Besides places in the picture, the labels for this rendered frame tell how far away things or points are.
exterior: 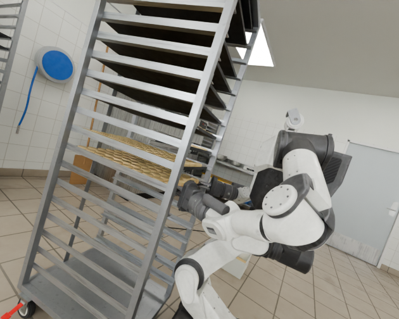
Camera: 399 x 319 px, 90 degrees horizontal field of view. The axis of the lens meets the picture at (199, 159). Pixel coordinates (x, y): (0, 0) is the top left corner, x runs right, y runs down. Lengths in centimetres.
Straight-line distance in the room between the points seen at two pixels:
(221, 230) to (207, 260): 42
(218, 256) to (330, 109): 437
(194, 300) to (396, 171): 444
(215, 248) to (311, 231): 55
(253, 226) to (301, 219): 11
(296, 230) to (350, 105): 465
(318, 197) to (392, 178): 448
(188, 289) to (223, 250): 23
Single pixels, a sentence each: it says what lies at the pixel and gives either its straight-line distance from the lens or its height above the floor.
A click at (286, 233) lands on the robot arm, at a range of 46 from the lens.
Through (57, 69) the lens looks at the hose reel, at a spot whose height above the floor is 140.
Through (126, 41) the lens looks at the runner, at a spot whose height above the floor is 140.
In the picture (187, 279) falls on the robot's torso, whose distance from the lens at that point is 99.
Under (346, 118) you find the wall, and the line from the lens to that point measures 495.
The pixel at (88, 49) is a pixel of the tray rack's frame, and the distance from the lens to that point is 115.
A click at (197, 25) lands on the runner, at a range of 92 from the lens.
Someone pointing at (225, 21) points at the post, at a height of 151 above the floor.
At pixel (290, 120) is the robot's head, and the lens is 87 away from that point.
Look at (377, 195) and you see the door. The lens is 490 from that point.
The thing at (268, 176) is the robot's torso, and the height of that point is 104.
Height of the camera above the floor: 107
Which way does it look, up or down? 4 degrees down
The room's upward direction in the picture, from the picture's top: 18 degrees clockwise
